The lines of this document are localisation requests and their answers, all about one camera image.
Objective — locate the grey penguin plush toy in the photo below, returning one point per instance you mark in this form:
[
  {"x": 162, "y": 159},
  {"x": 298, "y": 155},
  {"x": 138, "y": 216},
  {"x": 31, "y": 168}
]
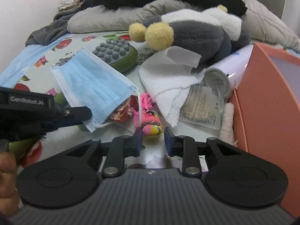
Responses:
[{"x": 212, "y": 33}]

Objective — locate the blue bed sheet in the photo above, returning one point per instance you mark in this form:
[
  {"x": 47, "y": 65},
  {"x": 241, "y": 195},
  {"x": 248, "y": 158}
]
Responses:
[{"x": 27, "y": 58}]

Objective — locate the green massage brush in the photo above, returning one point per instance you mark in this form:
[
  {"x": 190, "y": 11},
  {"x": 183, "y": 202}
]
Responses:
[{"x": 118, "y": 53}]

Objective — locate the dark grey towel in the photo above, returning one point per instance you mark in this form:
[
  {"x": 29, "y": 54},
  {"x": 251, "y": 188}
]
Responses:
[{"x": 48, "y": 34}]

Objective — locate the clear packet with printed label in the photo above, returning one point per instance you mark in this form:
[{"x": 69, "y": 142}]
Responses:
[{"x": 203, "y": 106}]

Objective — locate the blue surgical face mask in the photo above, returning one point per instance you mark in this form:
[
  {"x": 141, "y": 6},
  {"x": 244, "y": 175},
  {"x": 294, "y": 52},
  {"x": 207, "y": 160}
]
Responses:
[{"x": 86, "y": 80}]

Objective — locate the pink yellow plush toy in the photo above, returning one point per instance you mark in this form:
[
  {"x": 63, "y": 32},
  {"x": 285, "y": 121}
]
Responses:
[{"x": 146, "y": 116}]

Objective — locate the white waffle cloth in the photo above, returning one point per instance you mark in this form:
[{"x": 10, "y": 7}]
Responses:
[{"x": 167, "y": 77}]

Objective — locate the white cylindrical can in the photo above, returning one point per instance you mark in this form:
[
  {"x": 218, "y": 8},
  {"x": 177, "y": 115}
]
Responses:
[{"x": 227, "y": 74}]

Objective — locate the orange cardboard box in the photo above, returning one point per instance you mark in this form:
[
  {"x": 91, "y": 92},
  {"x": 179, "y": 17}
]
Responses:
[{"x": 266, "y": 114}]

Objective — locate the person's left hand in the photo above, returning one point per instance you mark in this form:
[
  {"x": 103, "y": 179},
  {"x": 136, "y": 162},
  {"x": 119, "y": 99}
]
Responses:
[{"x": 9, "y": 196}]

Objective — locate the fruit pattern tablecloth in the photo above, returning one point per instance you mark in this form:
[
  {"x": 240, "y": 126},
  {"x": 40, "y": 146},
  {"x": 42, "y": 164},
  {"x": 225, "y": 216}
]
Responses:
[{"x": 89, "y": 83}]

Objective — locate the white crumpled cloth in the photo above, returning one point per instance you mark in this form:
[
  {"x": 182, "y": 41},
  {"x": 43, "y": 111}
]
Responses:
[{"x": 67, "y": 4}]

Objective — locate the white fluffy plush toy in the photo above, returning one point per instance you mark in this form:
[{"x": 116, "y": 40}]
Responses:
[{"x": 226, "y": 132}]

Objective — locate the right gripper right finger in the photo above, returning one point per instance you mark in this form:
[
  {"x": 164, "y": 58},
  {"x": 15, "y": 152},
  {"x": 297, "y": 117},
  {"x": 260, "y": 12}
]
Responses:
[{"x": 184, "y": 147}]

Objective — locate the grey quilted blanket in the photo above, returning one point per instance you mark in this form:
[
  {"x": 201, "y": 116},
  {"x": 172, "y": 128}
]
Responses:
[{"x": 263, "y": 24}]

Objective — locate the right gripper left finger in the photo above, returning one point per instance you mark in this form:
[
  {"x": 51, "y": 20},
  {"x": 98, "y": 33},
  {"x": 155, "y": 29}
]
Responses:
[{"x": 118, "y": 150}]

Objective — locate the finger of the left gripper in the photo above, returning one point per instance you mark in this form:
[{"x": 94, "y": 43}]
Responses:
[{"x": 73, "y": 116}]

